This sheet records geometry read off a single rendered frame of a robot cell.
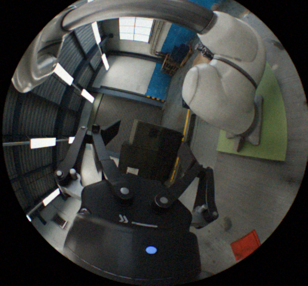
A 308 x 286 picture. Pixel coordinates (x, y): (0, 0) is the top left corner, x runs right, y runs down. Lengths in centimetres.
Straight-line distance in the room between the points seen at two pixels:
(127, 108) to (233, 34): 601
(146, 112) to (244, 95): 587
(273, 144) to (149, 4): 44
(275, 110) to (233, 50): 23
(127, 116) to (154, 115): 156
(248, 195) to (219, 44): 44
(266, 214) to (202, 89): 44
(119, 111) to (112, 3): 600
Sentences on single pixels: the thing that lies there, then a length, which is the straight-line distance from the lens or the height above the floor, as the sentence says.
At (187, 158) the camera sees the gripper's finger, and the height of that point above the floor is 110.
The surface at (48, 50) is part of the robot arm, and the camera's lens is 41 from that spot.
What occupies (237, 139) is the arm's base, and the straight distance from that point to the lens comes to 39.
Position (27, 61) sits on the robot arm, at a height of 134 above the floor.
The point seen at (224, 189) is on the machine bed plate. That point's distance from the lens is 48.
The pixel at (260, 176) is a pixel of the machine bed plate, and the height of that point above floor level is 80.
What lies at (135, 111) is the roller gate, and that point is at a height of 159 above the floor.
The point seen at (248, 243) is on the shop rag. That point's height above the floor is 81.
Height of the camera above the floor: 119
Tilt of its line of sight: 10 degrees down
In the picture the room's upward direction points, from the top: 75 degrees counter-clockwise
